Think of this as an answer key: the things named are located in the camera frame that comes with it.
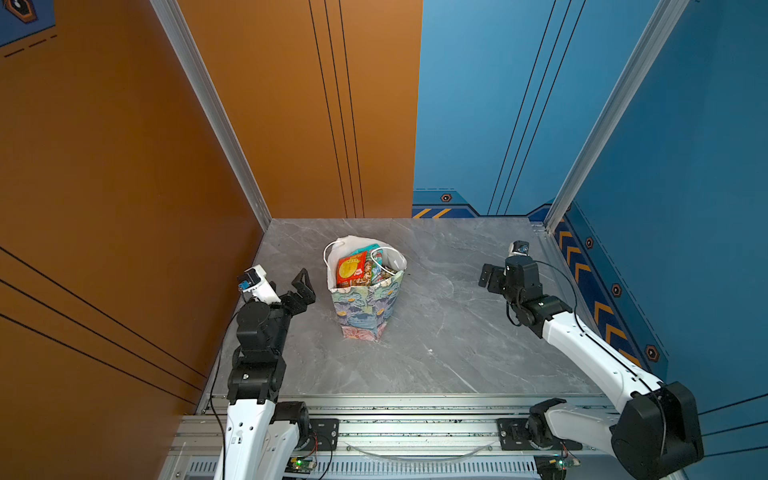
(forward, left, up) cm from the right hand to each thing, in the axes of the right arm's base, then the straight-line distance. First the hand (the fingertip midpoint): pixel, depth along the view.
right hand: (496, 269), depth 85 cm
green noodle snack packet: (+2, +34, +5) cm, 34 cm away
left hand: (-9, +53, +11) cm, 55 cm away
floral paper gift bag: (-12, +37, -1) cm, 39 cm away
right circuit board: (-44, -9, -20) cm, 49 cm away
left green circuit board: (-44, +52, -18) cm, 70 cm away
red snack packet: (-2, +40, +4) cm, 41 cm away
